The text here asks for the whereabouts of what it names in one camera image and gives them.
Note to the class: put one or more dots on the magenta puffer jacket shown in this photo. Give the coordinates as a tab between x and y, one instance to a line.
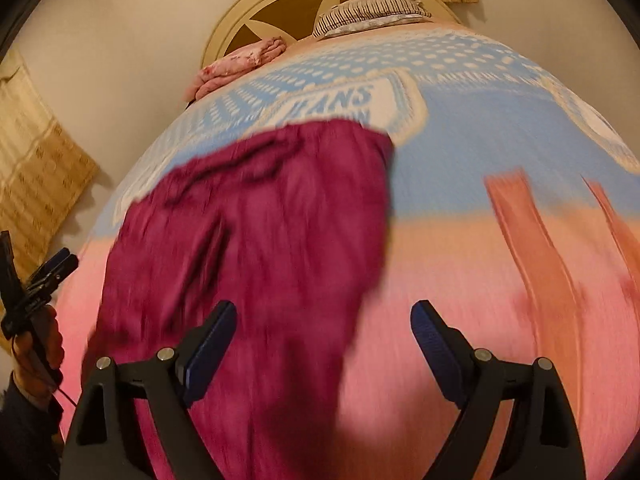
250	260

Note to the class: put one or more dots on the pink folded quilt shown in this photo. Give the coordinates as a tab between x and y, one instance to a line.
230	67

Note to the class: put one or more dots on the striped pillow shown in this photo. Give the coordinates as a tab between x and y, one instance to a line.
370	15

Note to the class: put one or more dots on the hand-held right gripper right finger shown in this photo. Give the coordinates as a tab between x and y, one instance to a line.
435	350

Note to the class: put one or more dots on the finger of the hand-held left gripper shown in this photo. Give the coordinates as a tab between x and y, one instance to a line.
62	272
50	266

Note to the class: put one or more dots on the person's left hand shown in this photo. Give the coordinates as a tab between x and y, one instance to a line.
52	345

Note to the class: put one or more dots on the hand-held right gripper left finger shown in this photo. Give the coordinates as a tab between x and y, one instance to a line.
210	355

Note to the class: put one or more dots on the wide beige patterned curtain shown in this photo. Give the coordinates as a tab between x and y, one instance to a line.
35	170

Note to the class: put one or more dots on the person's left forearm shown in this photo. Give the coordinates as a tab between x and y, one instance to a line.
25	430

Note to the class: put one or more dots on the pink and blue printed blanket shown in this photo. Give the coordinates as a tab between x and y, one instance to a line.
450	160

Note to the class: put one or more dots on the cream wooden headboard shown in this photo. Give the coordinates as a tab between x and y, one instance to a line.
220	35

